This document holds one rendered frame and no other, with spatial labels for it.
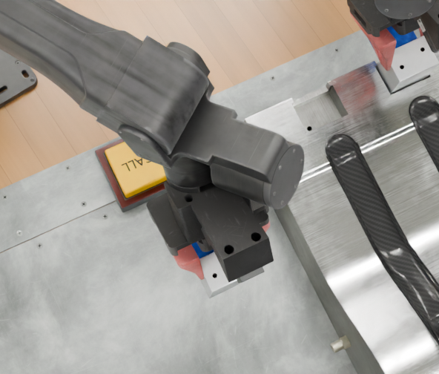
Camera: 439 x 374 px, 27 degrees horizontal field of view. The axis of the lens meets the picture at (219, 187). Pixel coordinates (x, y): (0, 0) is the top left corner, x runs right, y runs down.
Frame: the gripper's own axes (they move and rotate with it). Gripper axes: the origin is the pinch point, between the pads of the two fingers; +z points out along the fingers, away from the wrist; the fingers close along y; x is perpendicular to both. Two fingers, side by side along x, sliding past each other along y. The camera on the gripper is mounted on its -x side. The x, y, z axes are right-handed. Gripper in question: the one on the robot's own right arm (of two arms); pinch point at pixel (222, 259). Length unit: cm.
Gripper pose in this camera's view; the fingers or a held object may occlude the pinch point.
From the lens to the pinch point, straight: 94.6
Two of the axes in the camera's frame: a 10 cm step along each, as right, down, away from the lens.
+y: 9.0, -4.2, 1.6
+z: 1.6, 6.4, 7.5
